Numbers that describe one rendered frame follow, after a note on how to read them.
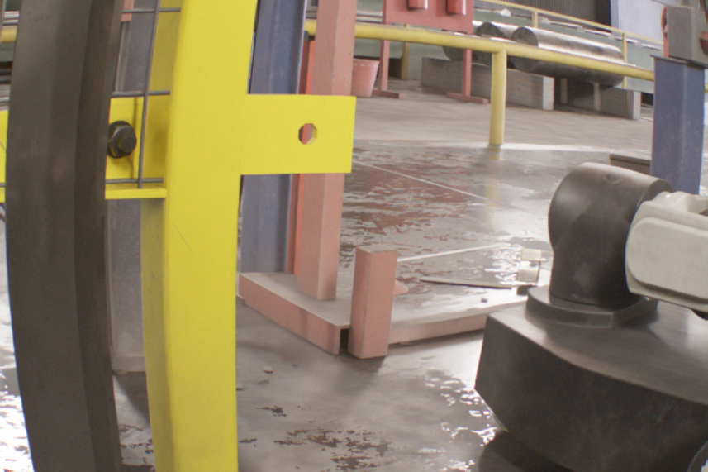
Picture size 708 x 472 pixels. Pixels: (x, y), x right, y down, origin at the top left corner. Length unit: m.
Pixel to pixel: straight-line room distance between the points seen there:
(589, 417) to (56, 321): 0.72
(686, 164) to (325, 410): 1.02
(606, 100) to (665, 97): 8.16
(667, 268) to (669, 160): 0.93
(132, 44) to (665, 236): 0.77
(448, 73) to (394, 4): 2.09
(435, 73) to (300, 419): 8.85
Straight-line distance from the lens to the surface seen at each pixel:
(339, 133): 0.68
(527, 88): 8.92
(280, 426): 1.24
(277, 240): 1.88
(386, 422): 1.28
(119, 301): 1.39
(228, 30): 0.58
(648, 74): 5.95
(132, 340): 1.42
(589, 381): 1.01
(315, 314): 1.60
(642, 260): 1.10
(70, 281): 0.40
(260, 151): 0.65
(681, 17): 1.98
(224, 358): 0.61
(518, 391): 1.13
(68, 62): 0.38
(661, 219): 1.09
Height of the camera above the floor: 0.49
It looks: 9 degrees down
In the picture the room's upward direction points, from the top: 4 degrees clockwise
